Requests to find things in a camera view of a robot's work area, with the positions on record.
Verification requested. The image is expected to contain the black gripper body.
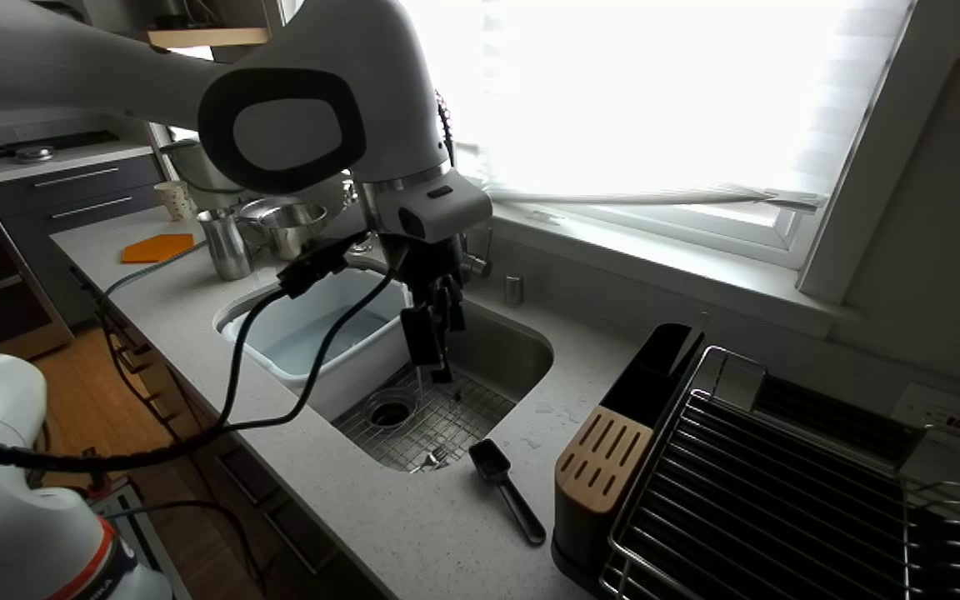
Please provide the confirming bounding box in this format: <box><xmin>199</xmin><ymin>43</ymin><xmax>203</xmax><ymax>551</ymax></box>
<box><xmin>383</xmin><ymin>236</ymin><xmax>462</xmax><ymax>325</ymax></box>

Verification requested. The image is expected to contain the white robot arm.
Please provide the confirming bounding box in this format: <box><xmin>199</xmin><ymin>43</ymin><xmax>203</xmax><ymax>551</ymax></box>
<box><xmin>0</xmin><ymin>0</ymin><xmax>489</xmax><ymax>380</ymax></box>

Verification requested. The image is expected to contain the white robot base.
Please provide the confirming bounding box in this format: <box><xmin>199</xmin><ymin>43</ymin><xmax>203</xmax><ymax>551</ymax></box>
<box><xmin>0</xmin><ymin>353</ymin><xmax>172</xmax><ymax>600</ymax></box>

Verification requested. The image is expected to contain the small chrome sink button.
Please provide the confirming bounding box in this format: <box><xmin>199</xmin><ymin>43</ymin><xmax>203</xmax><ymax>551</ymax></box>
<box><xmin>502</xmin><ymin>273</ymin><xmax>524</xmax><ymax>308</ymax></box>

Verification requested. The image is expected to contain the steel canister on counter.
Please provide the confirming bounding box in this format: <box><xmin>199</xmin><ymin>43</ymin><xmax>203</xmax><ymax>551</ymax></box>
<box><xmin>197</xmin><ymin>209</ymin><xmax>249</xmax><ymax>281</ymax></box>

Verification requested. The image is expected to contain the orange cloth on counter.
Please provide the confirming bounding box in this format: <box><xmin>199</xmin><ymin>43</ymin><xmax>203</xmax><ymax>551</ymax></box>
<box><xmin>121</xmin><ymin>235</ymin><xmax>192</xmax><ymax>265</ymax></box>

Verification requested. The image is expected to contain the white plastic wash basin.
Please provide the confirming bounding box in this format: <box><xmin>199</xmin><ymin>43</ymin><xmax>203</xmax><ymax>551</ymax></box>
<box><xmin>247</xmin><ymin>271</ymin><xmax>410</xmax><ymax>420</ymax></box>

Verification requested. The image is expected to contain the wooden knife block insert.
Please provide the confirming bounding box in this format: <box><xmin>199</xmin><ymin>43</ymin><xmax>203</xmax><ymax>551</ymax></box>
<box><xmin>556</xmin><ymin>408</ymin><xmax>654</xmax><ymax>512</ymax></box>

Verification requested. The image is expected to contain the black dish drying rack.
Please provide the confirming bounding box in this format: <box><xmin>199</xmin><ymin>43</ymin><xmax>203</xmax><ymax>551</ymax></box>
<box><xmin>553</xmin><ymin>325</ymin><xmax>960</xmax><ymax>600</ymax></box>

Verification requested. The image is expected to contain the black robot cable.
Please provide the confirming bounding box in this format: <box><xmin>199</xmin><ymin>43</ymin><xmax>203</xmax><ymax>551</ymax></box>
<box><xmin>0</xmin><ymin>226</ymin><xmax>410</xmax><ymax>475</ymax></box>

